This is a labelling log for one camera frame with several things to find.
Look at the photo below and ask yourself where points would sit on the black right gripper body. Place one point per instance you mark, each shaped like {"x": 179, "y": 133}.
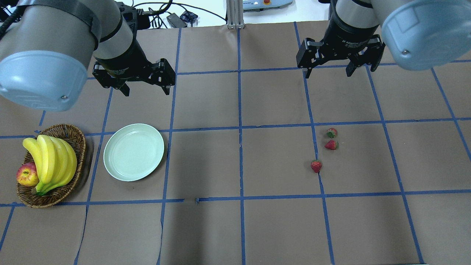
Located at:
{"x": 344, "y": 35}

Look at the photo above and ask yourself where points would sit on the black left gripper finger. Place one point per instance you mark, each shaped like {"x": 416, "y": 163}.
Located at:
{"x": 166, "y": 89}
{"x": 125, "y": 90}

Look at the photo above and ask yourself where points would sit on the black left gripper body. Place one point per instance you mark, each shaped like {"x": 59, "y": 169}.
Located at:
{"x": 125, "y": 60}

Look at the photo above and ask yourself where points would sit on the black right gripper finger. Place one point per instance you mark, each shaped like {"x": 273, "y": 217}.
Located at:
{"x": 350, "y": 69}
{"x": 307, "y": 72}

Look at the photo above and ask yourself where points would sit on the red strawberry green side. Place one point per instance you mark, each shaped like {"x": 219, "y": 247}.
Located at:
{"x": 332, "y": 133}

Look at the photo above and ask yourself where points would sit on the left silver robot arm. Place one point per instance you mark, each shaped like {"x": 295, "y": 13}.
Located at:
{"x": 47, "y": 46}

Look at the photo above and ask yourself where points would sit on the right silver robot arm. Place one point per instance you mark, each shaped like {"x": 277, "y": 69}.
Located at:
{"x": 420, "y": 34}

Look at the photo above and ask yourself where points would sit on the pale green plate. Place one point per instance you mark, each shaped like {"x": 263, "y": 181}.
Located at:
{"x": 133, "y": 152}

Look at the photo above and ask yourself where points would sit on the black power adapter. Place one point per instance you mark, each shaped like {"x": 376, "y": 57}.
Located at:
{"x": 175, "y": 21}

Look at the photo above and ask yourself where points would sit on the teach pendant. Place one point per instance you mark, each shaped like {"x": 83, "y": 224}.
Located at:
{"x": 260, "y": 5}

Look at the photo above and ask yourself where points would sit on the yellow banana bunch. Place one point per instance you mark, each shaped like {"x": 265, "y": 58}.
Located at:
{"x": 55, "y": 160}

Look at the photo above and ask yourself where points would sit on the woven wicker basket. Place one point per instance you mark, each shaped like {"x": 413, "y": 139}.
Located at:
{"x": 72, "y": 135}

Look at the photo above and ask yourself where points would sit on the red yellow apple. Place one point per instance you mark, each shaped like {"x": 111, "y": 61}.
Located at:
{"x": 27, "y": 175}

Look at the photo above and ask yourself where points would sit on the aluminium frame post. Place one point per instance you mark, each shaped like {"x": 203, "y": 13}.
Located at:
{"x": 234, "y": 12}

